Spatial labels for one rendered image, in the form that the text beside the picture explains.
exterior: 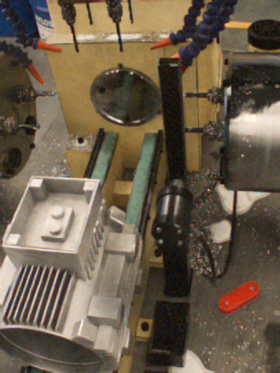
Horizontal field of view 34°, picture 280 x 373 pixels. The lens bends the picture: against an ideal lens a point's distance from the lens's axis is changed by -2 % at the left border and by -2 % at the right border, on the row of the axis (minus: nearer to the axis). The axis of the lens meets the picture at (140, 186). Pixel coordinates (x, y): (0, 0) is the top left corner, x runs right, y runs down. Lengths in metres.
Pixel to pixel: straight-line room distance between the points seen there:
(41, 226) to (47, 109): 0.76
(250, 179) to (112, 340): 0.35
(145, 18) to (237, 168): 0.41
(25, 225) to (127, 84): 0.42
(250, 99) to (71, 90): 0.42
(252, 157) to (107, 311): 0.34
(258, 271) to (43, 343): 0.44
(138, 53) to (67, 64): 0.15
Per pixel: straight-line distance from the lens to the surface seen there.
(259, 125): 0.73
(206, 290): 0.91
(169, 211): 0.71
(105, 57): 0.93
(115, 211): 0.66
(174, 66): 0.62
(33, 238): 0.62
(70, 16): 0.76
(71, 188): 0.65
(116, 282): 0.62
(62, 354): 0.72
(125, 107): 0.98
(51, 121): 1.31
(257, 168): 0.76
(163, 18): 1.00
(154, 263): 0.92
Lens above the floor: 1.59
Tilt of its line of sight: 47 degrees down
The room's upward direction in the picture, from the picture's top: 9 degrees counter-clockwise
